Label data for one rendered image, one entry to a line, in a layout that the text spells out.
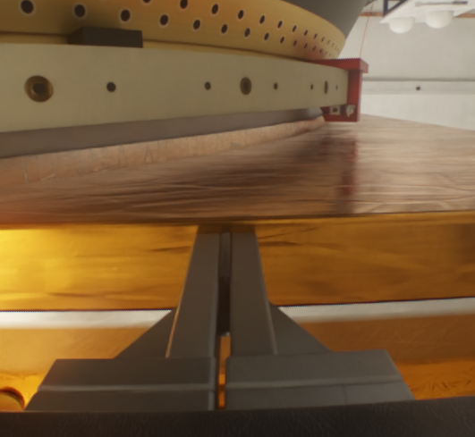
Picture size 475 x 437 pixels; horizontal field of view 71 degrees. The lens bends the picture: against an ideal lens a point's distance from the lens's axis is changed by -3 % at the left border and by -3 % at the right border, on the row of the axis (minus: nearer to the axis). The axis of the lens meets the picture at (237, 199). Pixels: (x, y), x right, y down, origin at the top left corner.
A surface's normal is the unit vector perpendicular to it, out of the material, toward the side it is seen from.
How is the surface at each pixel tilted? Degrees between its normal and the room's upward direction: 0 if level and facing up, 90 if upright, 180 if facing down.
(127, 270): 90
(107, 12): 62
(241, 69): 90
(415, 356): 92
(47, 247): 90
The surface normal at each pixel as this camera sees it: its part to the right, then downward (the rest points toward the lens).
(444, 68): 0.00, 0.29
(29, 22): 0.52, 0.66
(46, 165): 0.58, 0.23
